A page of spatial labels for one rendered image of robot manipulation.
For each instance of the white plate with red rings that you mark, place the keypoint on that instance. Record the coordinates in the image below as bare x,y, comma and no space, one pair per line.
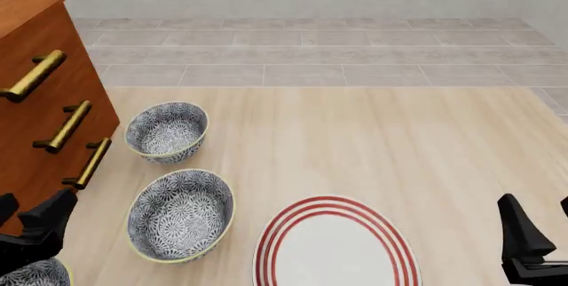
333,249

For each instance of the large patterned black white bowl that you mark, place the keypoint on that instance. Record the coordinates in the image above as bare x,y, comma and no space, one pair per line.
179,216

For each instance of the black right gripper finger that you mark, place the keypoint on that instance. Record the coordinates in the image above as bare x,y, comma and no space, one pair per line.
565,206
519,232

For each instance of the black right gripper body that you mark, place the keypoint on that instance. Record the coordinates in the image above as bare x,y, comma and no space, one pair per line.
539,271

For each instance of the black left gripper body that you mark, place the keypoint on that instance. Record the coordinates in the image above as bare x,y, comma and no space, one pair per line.
26,247

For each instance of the wooden cabinet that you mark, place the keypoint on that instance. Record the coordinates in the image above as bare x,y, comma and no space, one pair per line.
40,93

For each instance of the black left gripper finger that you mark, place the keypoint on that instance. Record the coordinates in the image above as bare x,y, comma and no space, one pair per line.
7,206
49,214

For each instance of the small patterned black white bowl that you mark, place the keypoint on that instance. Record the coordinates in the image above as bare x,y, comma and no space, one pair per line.
165,132

